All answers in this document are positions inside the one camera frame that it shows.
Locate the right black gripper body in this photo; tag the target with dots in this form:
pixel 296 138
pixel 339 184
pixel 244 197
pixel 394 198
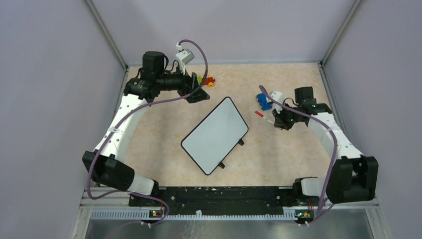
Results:
pixel 287 118

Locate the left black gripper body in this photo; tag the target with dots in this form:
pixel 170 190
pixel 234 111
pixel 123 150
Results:
pixel 173 81

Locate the red capped whiteboard marker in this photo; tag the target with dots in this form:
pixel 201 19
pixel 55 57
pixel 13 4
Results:
pixel 264 117

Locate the small whiteboard with stand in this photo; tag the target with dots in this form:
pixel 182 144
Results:
pixel 213 139

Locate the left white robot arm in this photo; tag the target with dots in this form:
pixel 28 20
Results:
pixel 105 164

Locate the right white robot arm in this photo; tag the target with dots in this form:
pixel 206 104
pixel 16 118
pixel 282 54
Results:
pixel 351 175

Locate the red green toy train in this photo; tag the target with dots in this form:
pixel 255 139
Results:
pixel 209 81

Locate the blue toy car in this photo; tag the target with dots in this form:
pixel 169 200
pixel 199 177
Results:
pixel 264 103

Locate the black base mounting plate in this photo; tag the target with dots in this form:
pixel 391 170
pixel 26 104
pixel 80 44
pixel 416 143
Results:
pixel 272 195

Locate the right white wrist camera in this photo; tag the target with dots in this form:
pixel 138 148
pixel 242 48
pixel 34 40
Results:
pixel 275 99

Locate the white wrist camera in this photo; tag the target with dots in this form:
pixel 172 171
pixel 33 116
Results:
pixel 183 56
pixel 275 99

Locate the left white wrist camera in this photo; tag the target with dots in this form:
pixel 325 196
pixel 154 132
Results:
pixel 183 56

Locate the grey slotted cable duct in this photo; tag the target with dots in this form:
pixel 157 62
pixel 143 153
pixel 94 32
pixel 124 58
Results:
pixel 146 215

